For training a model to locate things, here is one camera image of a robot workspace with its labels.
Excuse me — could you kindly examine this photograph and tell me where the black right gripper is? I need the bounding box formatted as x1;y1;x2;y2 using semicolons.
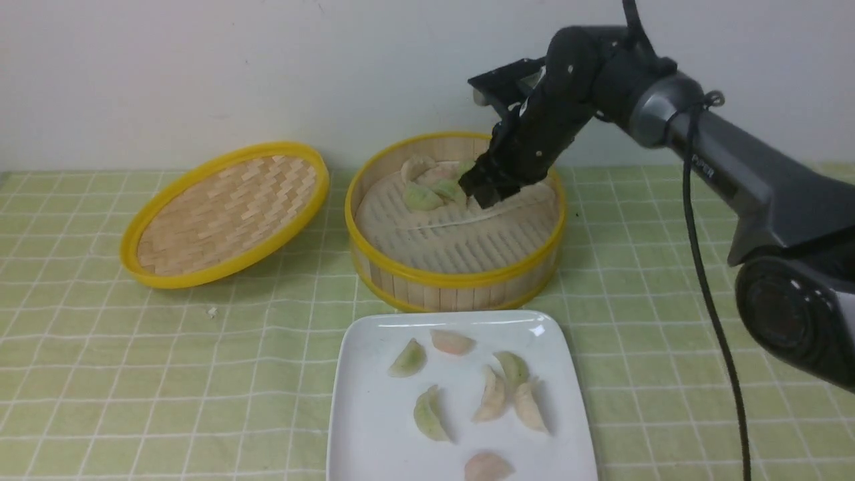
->
458;94;596;209

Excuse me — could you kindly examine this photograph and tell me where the pink dumpling steamer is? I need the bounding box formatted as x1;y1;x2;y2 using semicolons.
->
464;452;516;481

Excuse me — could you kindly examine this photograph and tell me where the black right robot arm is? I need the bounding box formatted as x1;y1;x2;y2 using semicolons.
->
460;25;854;391

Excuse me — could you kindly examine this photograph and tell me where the pink dumpling on plate top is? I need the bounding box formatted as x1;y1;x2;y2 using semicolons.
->
430;329;476;357

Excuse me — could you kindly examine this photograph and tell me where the green dumpling on plate left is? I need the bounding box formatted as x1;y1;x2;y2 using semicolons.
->
387;338;427;378

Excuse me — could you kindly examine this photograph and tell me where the green dumpling on plate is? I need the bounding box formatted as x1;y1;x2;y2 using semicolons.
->
387;338;427;378
413;384;451;442

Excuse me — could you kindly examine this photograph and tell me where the cream dumpling on plate right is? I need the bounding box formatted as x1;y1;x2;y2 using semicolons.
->
513;377;549;435

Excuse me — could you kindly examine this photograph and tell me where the cream dumpling on plate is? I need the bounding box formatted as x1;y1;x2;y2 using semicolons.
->
513;377;549;435
472;365;507;424

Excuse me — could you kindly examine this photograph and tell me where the cream dumpling on plate centre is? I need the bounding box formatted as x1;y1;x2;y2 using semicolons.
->
472;365;507;424

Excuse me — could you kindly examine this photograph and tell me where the green dumpling on plate bottom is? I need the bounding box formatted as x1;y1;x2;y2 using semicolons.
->
413;384;451;442

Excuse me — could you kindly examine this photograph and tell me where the green dumpling in steamer back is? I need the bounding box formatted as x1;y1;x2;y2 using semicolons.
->
456;159;476;177

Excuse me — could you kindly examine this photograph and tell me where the green dumpling in steamer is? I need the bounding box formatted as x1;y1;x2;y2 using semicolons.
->
456;159;476;177
402;182;445;211
430;178;468;206

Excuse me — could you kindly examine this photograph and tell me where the pink dumpling in steamer back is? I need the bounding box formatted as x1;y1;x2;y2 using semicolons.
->
415;164;460;188

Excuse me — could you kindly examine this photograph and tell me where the green dumpling in steamer middle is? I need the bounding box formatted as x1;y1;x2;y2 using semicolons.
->
430;178;468;206

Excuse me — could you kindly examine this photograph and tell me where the white dumpling in steamer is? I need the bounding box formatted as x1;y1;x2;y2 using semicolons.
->
399;154;437;185

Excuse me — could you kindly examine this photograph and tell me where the white steamer liner paper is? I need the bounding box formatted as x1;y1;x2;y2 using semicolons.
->
355;171;560;275

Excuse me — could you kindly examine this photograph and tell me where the green dumpling in steamer left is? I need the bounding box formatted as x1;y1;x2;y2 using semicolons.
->
402;182;445;211

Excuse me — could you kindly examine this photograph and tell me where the bamboo steamer basket yellow rim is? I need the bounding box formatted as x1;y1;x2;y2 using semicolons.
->
345;132;568;313

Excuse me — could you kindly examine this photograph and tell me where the bamboo steamer lid yellow rim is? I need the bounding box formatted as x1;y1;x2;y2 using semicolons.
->
120;141;331;289

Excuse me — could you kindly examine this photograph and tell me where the green checkered tablecloth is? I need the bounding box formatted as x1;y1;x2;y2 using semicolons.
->
0;164;855;481

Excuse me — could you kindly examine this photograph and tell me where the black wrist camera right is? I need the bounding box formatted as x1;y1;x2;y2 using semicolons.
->
468;57;546;118

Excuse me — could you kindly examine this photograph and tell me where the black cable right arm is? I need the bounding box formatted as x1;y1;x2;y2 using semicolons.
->
621;0;752;481

